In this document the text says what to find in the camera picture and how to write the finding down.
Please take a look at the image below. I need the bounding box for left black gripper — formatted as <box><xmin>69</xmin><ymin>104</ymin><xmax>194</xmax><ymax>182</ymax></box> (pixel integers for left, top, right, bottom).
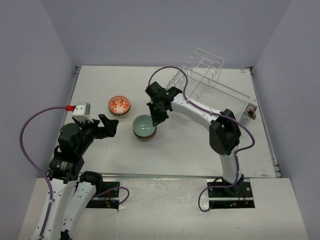
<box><xmin>74</xmin><ymin>113</ymin><xmax>119</xmax><ymax>155</ymax></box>

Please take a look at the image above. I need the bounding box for pale green bowl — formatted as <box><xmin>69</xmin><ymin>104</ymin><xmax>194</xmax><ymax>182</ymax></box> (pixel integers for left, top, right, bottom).
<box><xmin>132</xmin><ymin>114</ymin><xmax>156</xmax><ymax>135</ymax></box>

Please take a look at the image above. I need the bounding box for yellow leaf pattern bowl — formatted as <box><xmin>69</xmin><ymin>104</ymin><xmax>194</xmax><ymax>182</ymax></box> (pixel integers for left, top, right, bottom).
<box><xmin>134</xmin><ymin>134</ymin><xmax>156</xmax><ymax>141</ymax></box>

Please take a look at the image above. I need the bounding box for orange floral bowl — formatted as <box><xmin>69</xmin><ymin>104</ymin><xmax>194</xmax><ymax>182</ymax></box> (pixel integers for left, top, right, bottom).
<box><xmin>108</xmin><ymin>95</ymin><xmax>131</xmax><ymax>108</ymax></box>

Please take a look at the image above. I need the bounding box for black speckled bowl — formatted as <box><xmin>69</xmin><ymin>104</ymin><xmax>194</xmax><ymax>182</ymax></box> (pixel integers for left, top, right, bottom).
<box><xmin>133</xmin><ymin>131</ymin><xmax>157</xmax><ymax>137</ymax></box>

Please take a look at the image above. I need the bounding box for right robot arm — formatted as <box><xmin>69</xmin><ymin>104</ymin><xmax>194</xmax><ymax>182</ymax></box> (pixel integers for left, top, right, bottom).
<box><xmin>145</xmin><ymin>81</ymin><xmax>244</xmax><ymax>197</ymax></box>

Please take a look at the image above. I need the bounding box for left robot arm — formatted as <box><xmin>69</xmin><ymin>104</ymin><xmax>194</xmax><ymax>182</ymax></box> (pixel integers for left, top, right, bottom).
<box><xmin>31</xmin><ymin>114</ymin><xmax>119</xmax><ymax>240</ymax></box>

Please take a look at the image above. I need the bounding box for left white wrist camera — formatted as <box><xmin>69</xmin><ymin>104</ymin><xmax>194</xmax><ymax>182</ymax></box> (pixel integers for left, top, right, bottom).
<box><xmin>72</xmin><ymin>102</ymin><xmax>94</xmax><ymax>123</ymax></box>

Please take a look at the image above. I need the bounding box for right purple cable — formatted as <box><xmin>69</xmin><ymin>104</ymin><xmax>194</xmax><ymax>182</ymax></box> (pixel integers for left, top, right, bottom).
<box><xmin>146</xmin><ymin>65</ymin><xmax>256</xmax><ymax>186</ymax></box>

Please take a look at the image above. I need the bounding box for purple cable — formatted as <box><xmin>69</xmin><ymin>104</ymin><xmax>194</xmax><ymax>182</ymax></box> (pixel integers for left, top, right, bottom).
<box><xmin>19</xmin><ymin>104</ymin><xmax>76</xmax><ymax>238</ymax></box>
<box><xmin>146</xmin><ymin>65</ymin><xmax>256</xmax><ymax>186</ymax></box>

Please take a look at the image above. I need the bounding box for white wire dish rack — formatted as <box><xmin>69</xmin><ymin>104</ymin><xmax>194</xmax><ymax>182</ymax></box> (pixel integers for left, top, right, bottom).
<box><xmin>167</xmin><ymin>48</ymin><xmax>250</xmax><ymax>121</ymax></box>

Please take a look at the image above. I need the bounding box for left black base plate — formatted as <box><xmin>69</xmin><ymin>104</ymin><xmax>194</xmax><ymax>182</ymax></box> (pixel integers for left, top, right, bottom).
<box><xmin>86</xmin><ymin>181</ymin><xmax>120</xmax><ymax>210</ymax></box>

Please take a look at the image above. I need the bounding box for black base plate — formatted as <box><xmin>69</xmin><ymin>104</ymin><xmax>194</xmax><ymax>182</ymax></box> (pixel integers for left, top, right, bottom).
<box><xmin>207</xmin><ymin>181</ymin><xmax>255</xmax><ymax>210</ymax></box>
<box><xmin>86</xmin><ymin>181</ymin><xmax>120</xmax><ymax>210</ymax></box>

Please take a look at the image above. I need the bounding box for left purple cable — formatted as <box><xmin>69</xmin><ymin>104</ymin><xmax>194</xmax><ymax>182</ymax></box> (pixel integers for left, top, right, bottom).
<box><xmin>19</xmin><ymin>104</ymin><xmax>76</xmax><ymax>238</ymax></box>

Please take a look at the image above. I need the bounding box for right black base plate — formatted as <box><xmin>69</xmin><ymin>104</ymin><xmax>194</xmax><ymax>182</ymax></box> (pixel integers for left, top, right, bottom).
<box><xmin>207</xmin><ymin>181</ymin><xmax>255</xmax><ymax>210</ymax></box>

